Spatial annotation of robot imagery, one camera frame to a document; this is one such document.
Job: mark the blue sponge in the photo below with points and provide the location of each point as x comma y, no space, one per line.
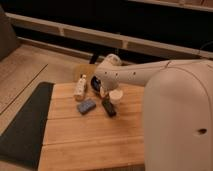
86,106

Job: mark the black remote control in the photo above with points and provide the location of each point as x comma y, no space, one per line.
109,108

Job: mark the grey couch corner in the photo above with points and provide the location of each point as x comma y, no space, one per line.
8,38

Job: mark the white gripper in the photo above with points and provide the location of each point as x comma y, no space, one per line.
103,93

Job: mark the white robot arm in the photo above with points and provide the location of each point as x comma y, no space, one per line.
177,110

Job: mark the dark ceramic bowl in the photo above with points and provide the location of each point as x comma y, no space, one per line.
95,84

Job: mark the white paper cup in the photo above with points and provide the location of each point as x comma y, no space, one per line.
115,96

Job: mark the dark floor mat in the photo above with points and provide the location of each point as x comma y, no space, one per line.
21,142

